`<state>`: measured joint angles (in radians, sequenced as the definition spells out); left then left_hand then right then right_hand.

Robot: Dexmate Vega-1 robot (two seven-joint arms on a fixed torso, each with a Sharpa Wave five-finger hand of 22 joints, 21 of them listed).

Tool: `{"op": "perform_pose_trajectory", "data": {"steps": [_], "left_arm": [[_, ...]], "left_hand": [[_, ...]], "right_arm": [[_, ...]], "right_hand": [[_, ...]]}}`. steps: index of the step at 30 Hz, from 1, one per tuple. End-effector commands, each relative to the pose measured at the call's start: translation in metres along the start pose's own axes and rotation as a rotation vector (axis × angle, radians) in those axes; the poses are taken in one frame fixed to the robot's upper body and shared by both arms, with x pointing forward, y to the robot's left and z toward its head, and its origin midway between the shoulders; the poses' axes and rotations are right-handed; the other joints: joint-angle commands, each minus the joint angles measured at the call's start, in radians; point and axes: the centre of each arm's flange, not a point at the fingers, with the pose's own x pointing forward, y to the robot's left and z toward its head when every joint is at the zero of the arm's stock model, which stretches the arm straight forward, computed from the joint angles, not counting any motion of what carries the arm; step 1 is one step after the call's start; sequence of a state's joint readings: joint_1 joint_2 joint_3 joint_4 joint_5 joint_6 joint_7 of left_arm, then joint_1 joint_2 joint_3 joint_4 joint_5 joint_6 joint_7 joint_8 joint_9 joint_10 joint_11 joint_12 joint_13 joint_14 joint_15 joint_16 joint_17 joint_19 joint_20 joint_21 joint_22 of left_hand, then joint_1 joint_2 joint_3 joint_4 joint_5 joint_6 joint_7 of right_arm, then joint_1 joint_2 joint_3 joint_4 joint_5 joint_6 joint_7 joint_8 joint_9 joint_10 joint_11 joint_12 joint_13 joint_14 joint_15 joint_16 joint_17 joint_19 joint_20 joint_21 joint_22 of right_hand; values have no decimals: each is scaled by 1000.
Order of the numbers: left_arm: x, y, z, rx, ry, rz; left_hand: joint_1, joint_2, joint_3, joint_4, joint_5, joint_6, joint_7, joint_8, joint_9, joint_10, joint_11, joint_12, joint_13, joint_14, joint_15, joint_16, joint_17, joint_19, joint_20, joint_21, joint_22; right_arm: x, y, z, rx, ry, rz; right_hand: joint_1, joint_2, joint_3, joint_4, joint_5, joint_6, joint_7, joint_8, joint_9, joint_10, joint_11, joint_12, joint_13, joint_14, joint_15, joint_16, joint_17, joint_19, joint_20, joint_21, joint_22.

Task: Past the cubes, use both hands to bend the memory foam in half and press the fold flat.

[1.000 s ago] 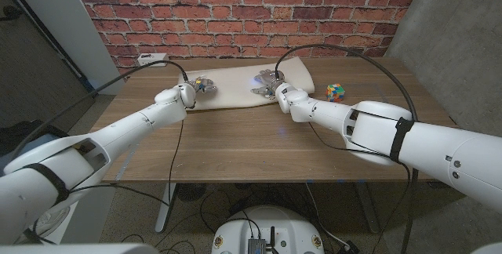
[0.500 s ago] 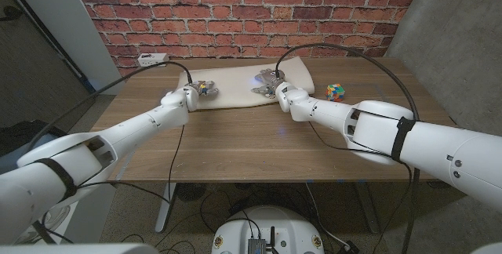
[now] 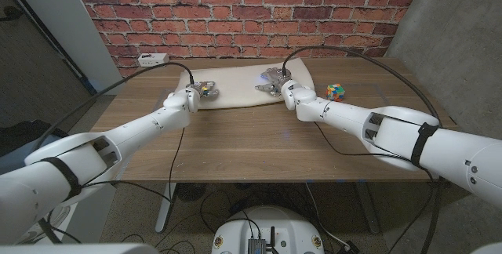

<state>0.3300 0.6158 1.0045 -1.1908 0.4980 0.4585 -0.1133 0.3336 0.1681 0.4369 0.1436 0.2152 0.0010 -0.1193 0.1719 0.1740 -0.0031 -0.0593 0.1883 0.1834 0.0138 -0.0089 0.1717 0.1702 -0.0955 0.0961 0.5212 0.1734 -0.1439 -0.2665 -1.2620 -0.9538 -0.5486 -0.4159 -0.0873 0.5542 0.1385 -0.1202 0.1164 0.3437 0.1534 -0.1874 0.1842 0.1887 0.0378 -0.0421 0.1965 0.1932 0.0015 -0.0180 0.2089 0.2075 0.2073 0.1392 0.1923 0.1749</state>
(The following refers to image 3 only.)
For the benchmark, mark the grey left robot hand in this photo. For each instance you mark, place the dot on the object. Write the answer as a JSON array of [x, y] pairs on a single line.
[[204, 89]]

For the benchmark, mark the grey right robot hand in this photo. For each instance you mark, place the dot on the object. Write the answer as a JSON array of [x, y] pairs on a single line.
[[274, 79]]

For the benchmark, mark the cream memory foam sheet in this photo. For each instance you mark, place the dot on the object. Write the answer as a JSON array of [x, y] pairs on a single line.
[[239, 85]]

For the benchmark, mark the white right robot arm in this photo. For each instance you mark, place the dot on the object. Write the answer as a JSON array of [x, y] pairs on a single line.
[[392, 132]]

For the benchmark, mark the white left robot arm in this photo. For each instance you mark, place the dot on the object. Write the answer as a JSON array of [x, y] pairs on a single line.
[[90, 156]]

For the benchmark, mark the white power strip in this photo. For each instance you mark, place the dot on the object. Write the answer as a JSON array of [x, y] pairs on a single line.
[[153, 60]]

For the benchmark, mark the multicolour puzzle cube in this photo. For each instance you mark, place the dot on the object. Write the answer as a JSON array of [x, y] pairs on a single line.
[[335, 92]]

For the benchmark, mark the round black floor fan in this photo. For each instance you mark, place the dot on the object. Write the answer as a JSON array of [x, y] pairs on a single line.
[[190, 192]]

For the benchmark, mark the white table leg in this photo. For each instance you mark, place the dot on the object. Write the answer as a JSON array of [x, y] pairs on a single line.
[[164, 211]]

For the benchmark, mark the white robot torso base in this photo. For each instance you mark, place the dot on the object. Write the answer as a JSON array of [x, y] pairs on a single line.
[[282, 226]]

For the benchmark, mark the dark table leg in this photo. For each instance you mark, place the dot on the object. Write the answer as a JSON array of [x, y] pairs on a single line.
[[368, 211]]

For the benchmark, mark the small silver electronics box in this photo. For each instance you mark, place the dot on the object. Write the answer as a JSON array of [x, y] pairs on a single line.
[[257, 246]]

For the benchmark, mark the black cloth bundle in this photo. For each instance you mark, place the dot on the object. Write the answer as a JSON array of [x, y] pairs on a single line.
[[19, 136]]

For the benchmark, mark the blue storage bin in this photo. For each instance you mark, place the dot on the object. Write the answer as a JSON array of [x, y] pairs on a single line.
[[8, 164]]

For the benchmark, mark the printed brick wall backdrop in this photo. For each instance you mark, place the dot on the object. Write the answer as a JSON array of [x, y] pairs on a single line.
[[251, 11]]

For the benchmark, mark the white wall panel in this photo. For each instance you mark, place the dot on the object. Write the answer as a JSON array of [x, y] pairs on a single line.
[[66, 22]]

